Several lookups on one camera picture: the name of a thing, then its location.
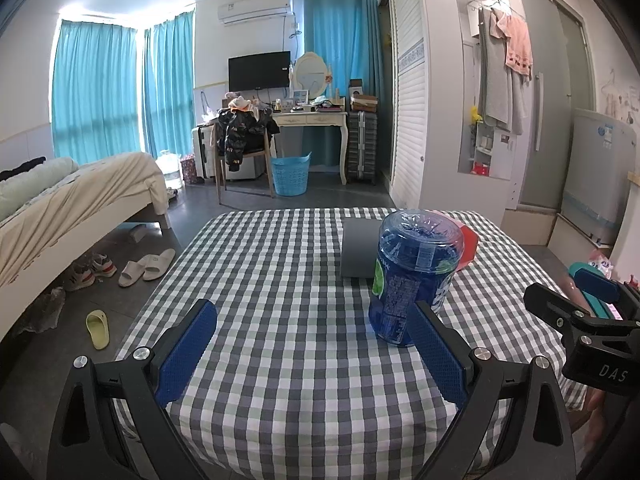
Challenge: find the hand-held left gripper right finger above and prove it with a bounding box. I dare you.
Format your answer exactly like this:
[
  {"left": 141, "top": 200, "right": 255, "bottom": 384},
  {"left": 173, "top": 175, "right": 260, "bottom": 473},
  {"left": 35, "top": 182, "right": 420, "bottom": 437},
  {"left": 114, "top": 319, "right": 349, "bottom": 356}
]
[{"left": 407, "top": 301, "right": 579, "bottom": 480}]

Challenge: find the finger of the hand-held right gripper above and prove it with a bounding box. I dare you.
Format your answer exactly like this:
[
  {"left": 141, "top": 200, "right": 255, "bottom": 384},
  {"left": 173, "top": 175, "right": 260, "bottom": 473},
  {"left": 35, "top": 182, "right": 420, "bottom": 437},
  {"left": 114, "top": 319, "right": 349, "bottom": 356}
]
[
  {"left": 523, "top": 282, "right": 592, "bottom": 333},
  {"left": 573, "top": 266, "right": 622, "bottom": 319}
]

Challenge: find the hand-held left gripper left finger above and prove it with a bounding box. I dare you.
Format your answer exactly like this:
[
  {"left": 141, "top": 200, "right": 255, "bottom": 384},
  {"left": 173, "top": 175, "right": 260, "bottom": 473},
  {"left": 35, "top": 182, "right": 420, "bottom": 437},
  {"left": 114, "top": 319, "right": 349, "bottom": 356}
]
[{"left": 47, "top": 299, "right": 217, "bottom": 480}]

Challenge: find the transparent blue plastic cup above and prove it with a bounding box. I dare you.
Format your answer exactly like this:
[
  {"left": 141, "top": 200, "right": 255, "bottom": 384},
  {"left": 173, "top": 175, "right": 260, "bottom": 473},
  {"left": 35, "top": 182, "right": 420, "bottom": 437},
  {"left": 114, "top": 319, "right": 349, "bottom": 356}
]
[{"left": 368, "top": 208, "right": 466, "bottom": 346}]

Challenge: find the person's right hand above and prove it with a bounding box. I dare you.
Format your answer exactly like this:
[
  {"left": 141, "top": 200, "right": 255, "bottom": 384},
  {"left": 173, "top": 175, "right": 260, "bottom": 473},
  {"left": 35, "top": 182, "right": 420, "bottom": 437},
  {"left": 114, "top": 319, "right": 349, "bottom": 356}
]
[{"left": 569, "top": 389, "right": 623, "bottom": 461}]

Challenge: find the yellow green slipper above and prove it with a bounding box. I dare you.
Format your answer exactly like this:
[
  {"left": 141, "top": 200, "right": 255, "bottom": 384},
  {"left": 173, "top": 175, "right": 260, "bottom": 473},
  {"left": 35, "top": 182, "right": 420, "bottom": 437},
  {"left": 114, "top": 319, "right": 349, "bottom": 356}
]
[{"left": 85, "top": 309, "right": 111, "bottom": 350}]

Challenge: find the white slipper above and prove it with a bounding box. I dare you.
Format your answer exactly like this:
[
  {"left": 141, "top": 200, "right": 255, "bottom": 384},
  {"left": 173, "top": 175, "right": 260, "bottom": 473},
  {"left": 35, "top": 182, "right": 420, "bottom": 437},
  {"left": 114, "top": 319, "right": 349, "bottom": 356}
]
[
  {"left": 142, "top": 248, "right": 177, "bottom": 281},
  {"left": 118, "top": 260, "right": 147, "bottom": 289}
]

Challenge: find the checked tablecloth table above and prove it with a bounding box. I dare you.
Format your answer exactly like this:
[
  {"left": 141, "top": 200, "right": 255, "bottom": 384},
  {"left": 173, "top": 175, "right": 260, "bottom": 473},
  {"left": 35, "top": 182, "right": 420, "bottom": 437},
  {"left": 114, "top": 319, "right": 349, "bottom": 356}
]
[{"left": 112, "top": 206, "right": 587, "bottom": 480}]

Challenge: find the small silver fridge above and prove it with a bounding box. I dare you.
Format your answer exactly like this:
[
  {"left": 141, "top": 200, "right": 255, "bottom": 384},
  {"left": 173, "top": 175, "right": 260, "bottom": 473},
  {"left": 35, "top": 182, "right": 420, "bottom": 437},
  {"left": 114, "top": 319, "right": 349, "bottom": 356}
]
[{"left": 559, "top": 108, "right": 640, "bottom": 248}]

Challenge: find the pair of sneakers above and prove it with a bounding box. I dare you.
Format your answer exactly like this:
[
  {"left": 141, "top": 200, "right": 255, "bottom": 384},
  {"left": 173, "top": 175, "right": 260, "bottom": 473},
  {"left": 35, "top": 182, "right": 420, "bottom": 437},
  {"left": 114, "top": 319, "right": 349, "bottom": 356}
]
[{"left": 62, "top": 252, "right": 119, "bottom": 292}]

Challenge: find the grey flat pad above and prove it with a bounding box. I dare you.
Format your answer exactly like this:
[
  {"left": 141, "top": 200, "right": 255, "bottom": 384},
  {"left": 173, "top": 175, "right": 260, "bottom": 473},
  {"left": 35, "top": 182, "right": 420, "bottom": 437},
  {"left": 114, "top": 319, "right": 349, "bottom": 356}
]
[{"left": 340, "top": 217, "right": 387, "bottom": 281}]

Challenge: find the clear plastic bag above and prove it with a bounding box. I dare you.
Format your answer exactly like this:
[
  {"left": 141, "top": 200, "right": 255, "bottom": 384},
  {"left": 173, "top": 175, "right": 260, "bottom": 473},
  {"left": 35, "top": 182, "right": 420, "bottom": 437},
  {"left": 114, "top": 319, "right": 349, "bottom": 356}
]
[{"left": 14, "top": 286, "right": 67, "bottom": 337}]

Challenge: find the patterned gift bag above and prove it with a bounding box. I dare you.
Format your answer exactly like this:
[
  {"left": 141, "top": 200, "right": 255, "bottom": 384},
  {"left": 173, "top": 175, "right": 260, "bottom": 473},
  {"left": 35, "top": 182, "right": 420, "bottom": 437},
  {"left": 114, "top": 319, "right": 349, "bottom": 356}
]
[{"left": 179, "top": 154, "right": 199, "bottom": 185}]

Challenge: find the clear water jug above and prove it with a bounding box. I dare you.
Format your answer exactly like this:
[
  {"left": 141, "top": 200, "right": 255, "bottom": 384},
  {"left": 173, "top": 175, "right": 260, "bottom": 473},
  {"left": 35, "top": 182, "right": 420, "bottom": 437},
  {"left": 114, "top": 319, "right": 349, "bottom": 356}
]
[{"left": 154, "top": 149, "right": 181, "bottom": 189}]

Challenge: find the frosted glass door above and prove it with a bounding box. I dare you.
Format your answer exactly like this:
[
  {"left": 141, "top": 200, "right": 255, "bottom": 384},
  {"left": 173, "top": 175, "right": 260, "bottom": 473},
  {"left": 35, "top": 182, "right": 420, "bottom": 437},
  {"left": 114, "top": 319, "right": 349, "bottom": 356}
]
[{"left": 514, "top": 0, "right": 597, "bottom": 212}]

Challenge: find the bed with beige blanket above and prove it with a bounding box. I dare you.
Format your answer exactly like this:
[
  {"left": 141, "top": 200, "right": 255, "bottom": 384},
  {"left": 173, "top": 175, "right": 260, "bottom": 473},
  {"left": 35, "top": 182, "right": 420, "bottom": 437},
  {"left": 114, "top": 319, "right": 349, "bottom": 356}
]
[{"left": 0, "top": 151, "right": 171, "bottom": 333}]

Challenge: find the white suitcase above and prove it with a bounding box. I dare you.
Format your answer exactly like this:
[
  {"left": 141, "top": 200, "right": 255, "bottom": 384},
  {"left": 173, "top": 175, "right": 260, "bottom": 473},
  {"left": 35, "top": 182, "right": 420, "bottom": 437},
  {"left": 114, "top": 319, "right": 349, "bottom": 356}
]
[{"left": 191, "top": 125, "right": 219, "bottom": 180}]

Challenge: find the blue laundry basket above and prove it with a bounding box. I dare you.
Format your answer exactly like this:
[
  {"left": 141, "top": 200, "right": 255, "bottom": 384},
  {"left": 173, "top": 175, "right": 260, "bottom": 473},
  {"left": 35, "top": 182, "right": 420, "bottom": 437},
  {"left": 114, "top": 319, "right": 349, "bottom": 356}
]
[{"left": 270, "top": 152, "right": 313, "bottom": 197}]

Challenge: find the wooden chair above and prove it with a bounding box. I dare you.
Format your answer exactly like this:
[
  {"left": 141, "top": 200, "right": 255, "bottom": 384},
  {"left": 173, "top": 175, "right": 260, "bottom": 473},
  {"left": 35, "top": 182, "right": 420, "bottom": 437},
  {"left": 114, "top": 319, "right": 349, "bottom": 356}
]
[{"left": 215, "top": 110, "right": 277, "bottom": 205}]

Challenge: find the grey towel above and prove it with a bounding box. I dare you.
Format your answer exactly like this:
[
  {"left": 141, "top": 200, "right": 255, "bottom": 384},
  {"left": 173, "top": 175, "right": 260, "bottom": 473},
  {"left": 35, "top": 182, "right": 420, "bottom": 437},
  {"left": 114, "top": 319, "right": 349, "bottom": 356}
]
[{"left": 478, "top": 7, "right": 527, "bottom": 136}]

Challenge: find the dark jacket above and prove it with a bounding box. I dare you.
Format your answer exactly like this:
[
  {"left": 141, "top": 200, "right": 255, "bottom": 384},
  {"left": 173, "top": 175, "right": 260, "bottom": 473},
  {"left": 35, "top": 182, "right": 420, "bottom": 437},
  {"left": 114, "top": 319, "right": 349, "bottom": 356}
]
[{"left": 216, "top": 108, "right": 281, "bottom": 172}]

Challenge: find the silver suitcase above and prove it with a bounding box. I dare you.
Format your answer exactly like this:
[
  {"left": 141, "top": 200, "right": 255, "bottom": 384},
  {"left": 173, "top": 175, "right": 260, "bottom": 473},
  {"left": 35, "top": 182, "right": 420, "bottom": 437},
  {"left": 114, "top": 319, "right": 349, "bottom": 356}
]
[{"left": 346, "top": 110, "right": 379, "bottom": 185}]

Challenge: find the pale green pillow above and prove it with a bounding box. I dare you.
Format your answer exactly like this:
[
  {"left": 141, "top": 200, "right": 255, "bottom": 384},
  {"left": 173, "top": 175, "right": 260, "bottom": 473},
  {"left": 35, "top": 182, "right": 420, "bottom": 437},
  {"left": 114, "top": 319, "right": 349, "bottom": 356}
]
[{"left": 0, "top": 157, "right": 80, "bottom": 222}]

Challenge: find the pink towel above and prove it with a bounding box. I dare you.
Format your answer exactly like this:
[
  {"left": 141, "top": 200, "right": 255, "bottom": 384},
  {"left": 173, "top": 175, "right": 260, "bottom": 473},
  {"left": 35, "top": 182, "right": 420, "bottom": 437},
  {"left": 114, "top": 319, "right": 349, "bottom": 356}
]
[{"left": 489, "top": 9, "right": 534, "bottom": 82}]

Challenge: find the white slatted wardrobe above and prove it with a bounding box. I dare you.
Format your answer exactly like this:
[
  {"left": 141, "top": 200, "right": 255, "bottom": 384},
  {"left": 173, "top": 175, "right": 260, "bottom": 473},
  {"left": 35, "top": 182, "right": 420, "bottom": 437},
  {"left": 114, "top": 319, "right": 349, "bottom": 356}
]
[{"left": 377, "top": 0, "right": 512, "bottom": 211}]

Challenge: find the cream dressing table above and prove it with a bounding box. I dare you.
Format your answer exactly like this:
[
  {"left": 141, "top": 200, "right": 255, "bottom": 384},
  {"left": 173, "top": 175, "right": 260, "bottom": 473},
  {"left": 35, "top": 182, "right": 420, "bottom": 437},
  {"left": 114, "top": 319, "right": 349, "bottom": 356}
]
[{"left": 270, "top": 109, "right": 349, "bottom": 186}]

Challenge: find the teal window curtain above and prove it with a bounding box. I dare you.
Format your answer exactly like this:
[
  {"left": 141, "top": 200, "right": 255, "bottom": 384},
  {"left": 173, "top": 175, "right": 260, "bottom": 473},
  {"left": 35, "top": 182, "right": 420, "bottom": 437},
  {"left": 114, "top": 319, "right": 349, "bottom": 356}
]
[
  {"left": 51, "top": 12, "right": 139, "bottom": 166},
  {"left": 141, "top": 10, "right": 196, "bottom": 160}
]

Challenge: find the brown cardboard box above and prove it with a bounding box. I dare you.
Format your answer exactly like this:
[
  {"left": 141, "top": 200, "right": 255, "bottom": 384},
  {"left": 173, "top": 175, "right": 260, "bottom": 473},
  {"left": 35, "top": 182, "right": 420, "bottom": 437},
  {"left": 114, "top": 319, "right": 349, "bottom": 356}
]
[{"left": 349, "top": 92, "right": 380, "bottom": 113}]

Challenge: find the black flat television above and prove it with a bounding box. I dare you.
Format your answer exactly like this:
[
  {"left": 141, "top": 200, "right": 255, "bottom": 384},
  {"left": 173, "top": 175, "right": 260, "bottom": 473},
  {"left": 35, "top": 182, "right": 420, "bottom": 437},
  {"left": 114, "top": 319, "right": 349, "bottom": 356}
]
[{"left": 228, "top": 51, "right": 292, "bottom": 90}]

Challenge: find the white oval mirror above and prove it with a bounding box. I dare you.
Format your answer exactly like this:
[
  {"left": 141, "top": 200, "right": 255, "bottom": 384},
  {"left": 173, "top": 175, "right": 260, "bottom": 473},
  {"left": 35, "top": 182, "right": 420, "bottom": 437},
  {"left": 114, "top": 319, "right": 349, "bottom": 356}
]
[{"left": 292, "top": 51, "right": 332, "bottom": 102}]

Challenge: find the dark teal curtain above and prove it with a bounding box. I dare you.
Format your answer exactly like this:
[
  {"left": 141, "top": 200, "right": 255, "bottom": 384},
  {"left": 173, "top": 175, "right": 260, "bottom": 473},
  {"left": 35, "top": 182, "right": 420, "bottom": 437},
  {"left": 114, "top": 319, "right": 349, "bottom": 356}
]
[{"left": 303, "top": 0, "right": 382, "bottom": 167}]

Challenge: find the white air conditioner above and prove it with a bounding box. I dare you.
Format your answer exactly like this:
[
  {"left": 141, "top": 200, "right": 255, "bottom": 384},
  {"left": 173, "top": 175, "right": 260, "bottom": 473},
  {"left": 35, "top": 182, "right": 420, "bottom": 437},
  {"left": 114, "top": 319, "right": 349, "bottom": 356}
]
[{"left": 216, "top": 0, "right": 295, "bottom": 25}]

